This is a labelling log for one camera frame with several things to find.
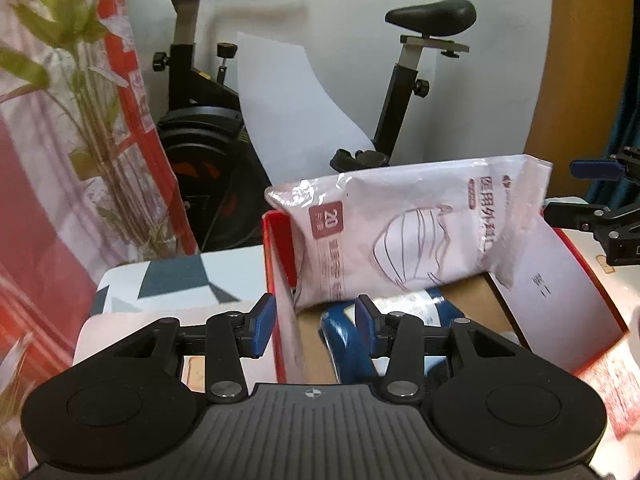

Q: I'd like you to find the wooden door frame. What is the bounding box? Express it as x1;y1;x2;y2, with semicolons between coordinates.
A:
525;0;634;197

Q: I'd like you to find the black exercise bike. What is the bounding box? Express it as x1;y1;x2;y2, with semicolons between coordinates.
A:
152;0;477;252

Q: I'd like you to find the blue curtain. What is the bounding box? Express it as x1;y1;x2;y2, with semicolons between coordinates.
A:
586;73;639;210

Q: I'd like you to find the red strawberry cardboard box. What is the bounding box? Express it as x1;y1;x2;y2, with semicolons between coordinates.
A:
262;211;639;385

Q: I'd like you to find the white curved board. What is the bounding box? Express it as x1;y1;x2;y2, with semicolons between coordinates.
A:
236;32;373;185

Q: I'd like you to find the blue packaged item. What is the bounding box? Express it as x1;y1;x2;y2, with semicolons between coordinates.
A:
319;288;464;384

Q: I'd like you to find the white face mask pack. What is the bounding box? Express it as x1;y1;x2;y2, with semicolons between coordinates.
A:
266;154;552;310

